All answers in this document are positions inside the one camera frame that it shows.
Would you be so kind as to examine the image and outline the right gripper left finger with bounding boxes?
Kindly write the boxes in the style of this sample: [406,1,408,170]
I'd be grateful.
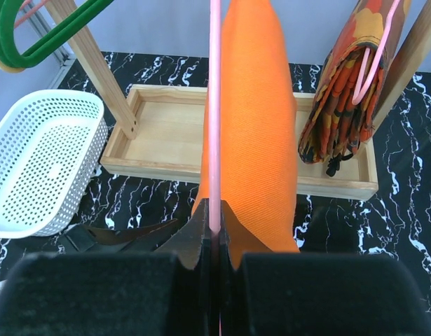
[0,201,210,335]

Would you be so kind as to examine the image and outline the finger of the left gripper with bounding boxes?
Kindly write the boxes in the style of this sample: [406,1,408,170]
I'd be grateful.
[59,219,180,253]

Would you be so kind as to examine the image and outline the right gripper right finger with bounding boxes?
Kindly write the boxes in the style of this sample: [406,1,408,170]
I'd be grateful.
[219,202,431,335]

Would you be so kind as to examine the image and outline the orange trousers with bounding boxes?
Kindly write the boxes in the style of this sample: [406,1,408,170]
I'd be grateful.
[191,0,301,253]

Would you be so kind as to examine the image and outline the pink wire hanger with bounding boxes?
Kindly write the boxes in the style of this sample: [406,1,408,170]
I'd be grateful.
[208,0,221,335]
[352,0,400,105]

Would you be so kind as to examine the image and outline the camouflage patterned trousers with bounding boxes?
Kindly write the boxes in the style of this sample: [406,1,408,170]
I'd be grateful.
[298,1,411,177]

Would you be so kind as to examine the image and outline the green velvet hanger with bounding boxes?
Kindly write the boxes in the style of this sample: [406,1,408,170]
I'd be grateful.
[0,0,23,67]
[0,0,111,69]

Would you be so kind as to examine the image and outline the white perforated plastic basket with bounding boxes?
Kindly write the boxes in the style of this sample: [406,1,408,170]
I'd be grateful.
[0,90,108,239]

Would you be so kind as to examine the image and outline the wooden clothes rack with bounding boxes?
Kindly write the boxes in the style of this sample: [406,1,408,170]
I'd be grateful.
[43,0,431,201]

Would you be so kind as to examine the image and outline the pink wire hangers left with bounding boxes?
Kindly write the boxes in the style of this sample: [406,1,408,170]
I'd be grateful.
[14,0,46,29]

